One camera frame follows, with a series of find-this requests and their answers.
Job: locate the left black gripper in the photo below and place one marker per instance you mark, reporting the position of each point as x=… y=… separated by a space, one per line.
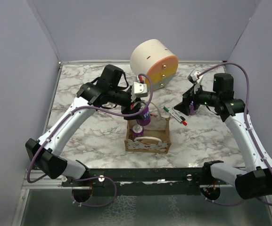
x=127 y=109

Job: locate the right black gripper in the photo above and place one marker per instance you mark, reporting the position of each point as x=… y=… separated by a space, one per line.
x=187 y=97

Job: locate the purple soda can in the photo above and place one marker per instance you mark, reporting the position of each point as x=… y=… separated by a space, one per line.
x=192 y=110
x=145 y=117
x=137 y=130

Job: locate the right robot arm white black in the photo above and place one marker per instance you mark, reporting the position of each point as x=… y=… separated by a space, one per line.
x=256 y=180

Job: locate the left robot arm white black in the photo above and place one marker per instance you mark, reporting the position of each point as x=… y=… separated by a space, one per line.
x=45 y=152

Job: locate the red capped marker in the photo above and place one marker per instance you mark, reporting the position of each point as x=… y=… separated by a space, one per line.
x=180 y=119

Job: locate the green capped marker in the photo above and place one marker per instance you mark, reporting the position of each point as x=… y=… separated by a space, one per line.
x=168 y=111

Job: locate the round pastel drawer cabinet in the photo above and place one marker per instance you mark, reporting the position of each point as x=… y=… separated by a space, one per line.
x=155 y=60

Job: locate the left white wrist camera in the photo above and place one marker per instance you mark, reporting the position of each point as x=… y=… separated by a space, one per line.
x=138 y=90

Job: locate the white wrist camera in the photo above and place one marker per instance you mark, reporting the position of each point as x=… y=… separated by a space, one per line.
x=195 y=79
x=138 y=90

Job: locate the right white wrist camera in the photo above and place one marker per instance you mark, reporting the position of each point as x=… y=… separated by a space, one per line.
x=195 y=79

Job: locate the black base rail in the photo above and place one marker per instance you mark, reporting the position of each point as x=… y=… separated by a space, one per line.
x=142 y=181

